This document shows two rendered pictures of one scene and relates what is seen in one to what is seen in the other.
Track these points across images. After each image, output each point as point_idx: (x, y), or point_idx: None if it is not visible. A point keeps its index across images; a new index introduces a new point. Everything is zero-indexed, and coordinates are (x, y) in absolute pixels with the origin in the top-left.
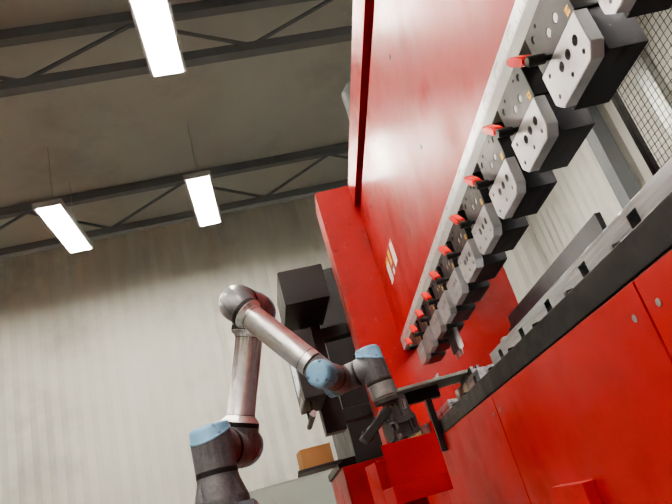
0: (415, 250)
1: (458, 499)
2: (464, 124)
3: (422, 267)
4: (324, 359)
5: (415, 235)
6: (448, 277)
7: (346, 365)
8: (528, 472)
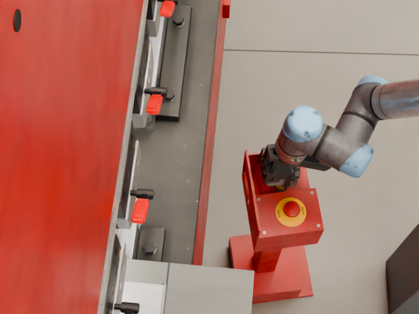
0: (103, 202)
1: None
2: None
3: (111, 209)
4: (367, 81)
5: (108, 146)
6: (143, 90)
7: (336, 130)
8: (217, 50)
